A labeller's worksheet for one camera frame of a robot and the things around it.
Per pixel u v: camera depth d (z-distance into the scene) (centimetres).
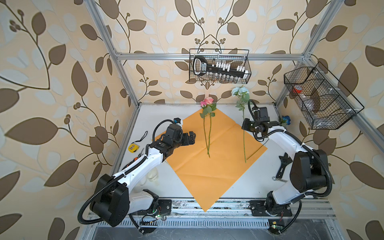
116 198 40
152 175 85
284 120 107
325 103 73
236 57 91
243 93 103
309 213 74
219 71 86
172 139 63
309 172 45
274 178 84
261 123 69
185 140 74
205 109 116
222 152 96
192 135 76
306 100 69
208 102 118
